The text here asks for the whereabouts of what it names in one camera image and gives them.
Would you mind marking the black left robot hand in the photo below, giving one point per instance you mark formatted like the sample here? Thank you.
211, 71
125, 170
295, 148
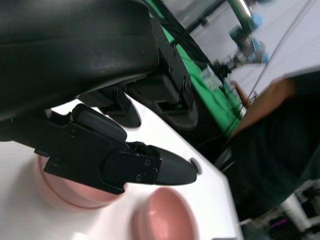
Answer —
62, 55

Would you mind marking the pink bowl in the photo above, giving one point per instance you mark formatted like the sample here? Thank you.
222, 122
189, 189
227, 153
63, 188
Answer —
170, 215
51, 190
85, 192

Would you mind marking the person bare forearm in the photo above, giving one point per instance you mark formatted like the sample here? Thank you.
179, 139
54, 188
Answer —
265, 100

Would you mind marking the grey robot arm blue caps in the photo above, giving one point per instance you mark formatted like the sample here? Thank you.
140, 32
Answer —
250, 42

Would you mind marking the black metal pole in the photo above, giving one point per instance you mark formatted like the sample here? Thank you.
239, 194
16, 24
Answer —
190, 46

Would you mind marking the small labelled box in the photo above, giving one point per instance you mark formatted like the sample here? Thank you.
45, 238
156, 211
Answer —
210, 78

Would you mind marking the green backdrop cloth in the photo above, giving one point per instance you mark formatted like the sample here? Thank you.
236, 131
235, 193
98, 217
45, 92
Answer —
212, 100

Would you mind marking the black backdrop curtain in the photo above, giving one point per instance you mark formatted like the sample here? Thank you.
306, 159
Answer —
210, 130

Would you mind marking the person dark shirt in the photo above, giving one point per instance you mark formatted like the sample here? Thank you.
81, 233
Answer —
275, 155

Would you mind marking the white roll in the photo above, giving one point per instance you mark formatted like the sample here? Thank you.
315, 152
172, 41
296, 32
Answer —
292, 212

